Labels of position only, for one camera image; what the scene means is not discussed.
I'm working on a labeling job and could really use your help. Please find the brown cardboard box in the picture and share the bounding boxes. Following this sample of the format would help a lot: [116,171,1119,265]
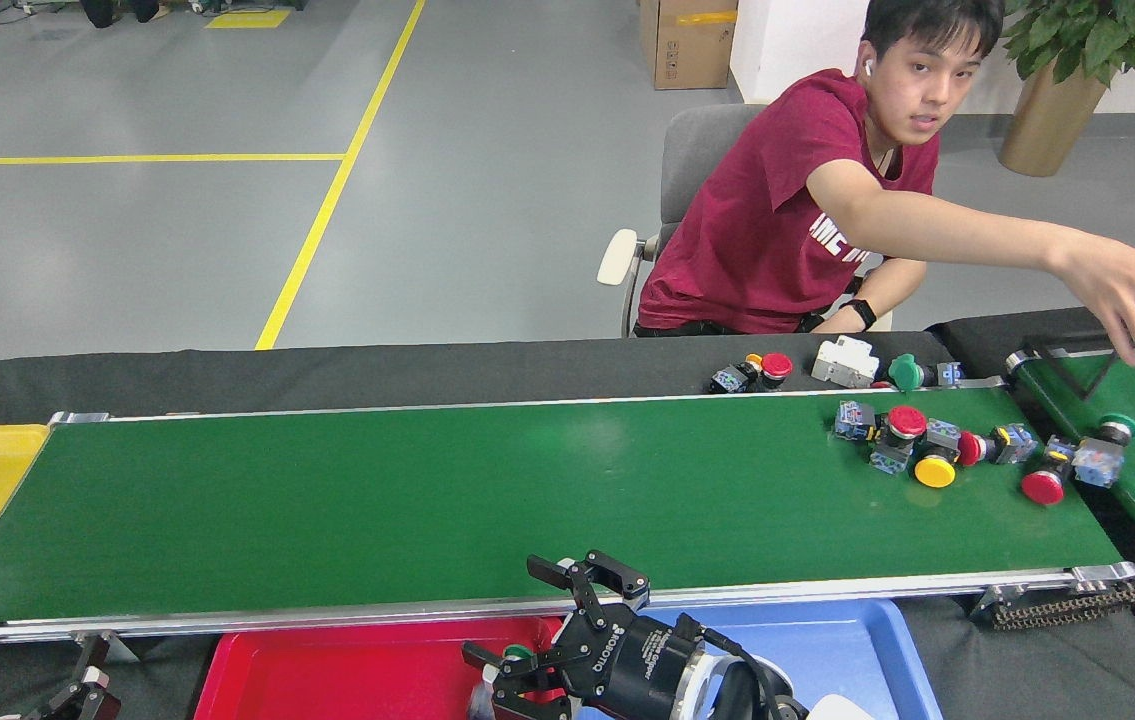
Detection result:
[639,0,739,91]

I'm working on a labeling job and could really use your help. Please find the black angled guide frame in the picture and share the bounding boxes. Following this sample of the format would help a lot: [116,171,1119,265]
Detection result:
[1022,330,1135,401]

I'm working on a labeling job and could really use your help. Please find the potted plant in gold pot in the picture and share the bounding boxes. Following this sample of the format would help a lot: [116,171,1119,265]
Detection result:
[997,0,1135,178]

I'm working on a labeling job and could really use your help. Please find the background person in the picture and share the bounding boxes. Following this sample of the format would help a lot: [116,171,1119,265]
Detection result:
[79,0,168,29]

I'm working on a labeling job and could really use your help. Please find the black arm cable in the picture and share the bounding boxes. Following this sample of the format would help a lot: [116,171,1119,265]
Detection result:
[697,625,808,720]

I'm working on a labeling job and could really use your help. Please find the long green conveyor belt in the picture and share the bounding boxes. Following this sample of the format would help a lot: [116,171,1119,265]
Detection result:
[0,375,1135,720]

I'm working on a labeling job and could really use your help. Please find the red plastic tray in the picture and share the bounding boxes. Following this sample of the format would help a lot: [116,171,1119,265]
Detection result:
[194,615,568,720]

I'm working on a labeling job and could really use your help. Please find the black conveyor drive chain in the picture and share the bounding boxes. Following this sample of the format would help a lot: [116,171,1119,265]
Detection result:
[972,582,1135,631]

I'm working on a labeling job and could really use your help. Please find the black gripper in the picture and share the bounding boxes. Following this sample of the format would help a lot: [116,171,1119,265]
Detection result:
[462,550,708,720]

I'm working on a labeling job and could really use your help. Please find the white circuit breaker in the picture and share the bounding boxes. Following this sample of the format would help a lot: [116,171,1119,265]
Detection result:
[811,336,881,390]

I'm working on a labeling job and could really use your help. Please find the blue plastic tray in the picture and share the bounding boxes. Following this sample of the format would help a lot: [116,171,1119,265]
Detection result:
[567,597,945,720]

